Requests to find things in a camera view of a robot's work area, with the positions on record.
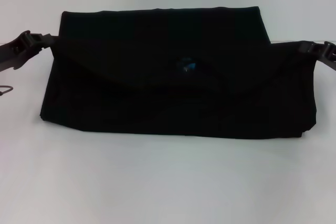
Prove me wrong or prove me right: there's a thin dark gripper cable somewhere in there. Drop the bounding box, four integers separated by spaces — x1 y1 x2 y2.
0 84 14 98

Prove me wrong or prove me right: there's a black shirt with FREE print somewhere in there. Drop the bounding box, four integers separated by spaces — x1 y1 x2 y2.
39 5 317 140

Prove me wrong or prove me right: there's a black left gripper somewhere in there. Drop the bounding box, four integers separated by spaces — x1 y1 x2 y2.
0 30 57 72

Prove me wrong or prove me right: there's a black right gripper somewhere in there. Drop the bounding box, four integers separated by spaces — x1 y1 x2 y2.
300 40 336 72

